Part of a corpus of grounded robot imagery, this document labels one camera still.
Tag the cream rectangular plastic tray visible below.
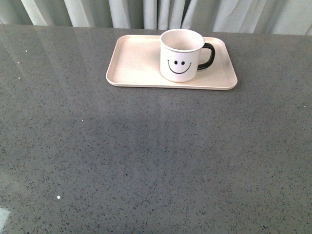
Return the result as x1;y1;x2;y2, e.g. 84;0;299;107
106;35;237;90

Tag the white smiley mug black handle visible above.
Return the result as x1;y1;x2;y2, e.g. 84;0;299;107
160;29;215;83

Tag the white pleated curtain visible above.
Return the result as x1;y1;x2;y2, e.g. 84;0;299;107
0;0;312;36

